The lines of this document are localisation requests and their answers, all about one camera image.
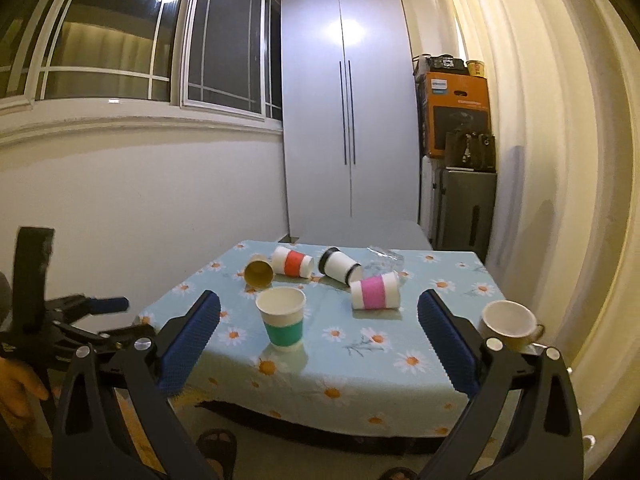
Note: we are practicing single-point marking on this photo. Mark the paper cup with green sleeve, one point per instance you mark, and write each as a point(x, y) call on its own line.
point(285, 332)

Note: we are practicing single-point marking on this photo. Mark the white framed window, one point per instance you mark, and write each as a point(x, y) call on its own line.
point(225, 45)

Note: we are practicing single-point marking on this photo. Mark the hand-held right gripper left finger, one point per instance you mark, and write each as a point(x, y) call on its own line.
point(192, 342)

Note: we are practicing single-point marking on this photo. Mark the white cup with black bands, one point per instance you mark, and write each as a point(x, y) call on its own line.
point(340, 264)

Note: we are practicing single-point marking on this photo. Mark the yellow noodle cup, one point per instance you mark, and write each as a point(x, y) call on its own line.
point(476, 68)

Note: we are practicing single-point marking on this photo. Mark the person's foot in sandal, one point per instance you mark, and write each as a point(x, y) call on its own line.
point(398, 474)
point(217, 447)

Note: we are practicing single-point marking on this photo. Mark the black item on box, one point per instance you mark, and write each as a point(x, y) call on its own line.
point(445, 64)

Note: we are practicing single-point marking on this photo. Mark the brown handbag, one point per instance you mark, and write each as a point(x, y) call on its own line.
point(470, 151)

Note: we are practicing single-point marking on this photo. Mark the white wardrobe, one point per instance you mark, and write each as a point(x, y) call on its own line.
point(310, 110)

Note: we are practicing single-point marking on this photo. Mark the orange cardboard box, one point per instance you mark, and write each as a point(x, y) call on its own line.
point(457, 97)

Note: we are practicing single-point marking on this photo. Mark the person's left foot in sandal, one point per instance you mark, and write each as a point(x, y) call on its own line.
point(217, 447)

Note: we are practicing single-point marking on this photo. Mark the cream curtain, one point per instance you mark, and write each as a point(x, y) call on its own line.
point(545, 135)

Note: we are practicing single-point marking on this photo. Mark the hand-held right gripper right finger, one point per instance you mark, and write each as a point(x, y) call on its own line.
point(447, 347)

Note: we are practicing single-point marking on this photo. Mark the paper cup with red sleeve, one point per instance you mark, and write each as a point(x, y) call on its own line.
point(296, 263)

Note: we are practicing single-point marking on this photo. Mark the light blue daisy tablecloth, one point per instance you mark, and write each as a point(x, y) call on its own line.
point(360, 367)

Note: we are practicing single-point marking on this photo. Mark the person's right foot in sandal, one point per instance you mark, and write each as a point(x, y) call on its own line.
point(398, 474)

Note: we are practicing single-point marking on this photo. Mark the grey suitcase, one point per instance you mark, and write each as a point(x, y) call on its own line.
point(462, 210)

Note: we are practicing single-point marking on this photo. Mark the clear plastic cup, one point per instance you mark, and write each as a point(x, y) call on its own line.
point(386, 259)

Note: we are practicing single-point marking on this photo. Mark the brown paper cup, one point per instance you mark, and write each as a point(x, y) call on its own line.
point(258, 273)

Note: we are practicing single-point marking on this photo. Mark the person's left hand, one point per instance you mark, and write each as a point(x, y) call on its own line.
point(17, 385)

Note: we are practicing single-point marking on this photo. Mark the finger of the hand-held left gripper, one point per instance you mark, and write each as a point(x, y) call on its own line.
point(127, 333)
point(109, 304)

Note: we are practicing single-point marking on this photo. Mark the paper cup with pink sleeve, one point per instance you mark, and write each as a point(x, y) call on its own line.
point(375, 293)

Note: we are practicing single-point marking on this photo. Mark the white ceramic cup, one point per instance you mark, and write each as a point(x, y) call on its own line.
point(507, 317)

